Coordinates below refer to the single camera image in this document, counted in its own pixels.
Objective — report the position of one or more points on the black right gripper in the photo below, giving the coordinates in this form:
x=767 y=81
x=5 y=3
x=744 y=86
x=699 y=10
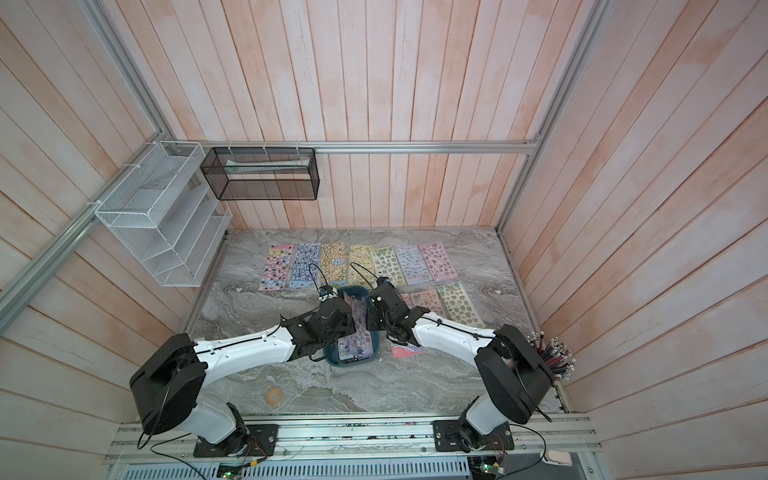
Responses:
x=372 y=314

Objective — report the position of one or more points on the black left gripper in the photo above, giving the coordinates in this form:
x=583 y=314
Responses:
x=350 y=326

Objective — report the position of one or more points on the teal plastic storage box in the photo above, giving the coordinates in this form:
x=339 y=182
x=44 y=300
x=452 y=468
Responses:
x=330 y=351

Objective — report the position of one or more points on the blue red character sheet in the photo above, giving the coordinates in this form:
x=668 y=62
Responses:
x=400 y=351

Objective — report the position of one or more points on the pink food sticker sheet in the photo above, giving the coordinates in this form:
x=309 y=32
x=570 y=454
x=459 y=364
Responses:
x=428 y=299

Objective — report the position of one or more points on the purple doll sticker sheet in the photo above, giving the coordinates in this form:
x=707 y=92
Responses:
x=359 y=345

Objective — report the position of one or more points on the white green sticker sheet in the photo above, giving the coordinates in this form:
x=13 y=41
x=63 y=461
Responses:
x=387 y=265

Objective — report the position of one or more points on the green panda sticker sheet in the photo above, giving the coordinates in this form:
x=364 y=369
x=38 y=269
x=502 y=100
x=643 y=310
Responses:
x=361 y=269

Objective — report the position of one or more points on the lilac gem sticker sheet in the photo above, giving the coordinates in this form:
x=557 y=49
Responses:
x=412 y=264

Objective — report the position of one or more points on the blue penguin sticker sheet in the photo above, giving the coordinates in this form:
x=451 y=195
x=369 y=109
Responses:
x=303 y=275

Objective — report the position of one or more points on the pink character sticker sheet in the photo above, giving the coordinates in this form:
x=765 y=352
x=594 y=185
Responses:
x=438 y=263

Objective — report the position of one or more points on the green cactus sticker sheet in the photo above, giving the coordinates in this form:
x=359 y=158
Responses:
x=458 y=305

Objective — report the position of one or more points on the yellow animal sticker sheet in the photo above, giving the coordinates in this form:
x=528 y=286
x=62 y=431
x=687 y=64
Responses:
x=333 y=264

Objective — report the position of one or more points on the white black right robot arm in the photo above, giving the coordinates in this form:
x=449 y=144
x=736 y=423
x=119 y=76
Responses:
x=515 y=376

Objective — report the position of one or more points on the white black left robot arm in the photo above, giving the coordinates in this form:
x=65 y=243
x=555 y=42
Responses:
x=166 y=388

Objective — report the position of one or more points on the red cup of pencils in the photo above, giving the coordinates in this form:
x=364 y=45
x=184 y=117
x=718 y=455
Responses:
x=555 y=354

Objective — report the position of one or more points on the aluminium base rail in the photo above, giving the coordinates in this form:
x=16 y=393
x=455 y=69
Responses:
x=369 y=435

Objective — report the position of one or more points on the black wire mesh basket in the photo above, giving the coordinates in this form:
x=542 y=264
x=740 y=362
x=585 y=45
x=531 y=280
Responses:
x=262 y=173

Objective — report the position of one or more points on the white wire mesh shelf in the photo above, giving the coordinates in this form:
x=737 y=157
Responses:
x=171 y=225

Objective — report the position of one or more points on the aluminium frame bar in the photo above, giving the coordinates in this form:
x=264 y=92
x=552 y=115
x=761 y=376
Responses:
x=391 y=147

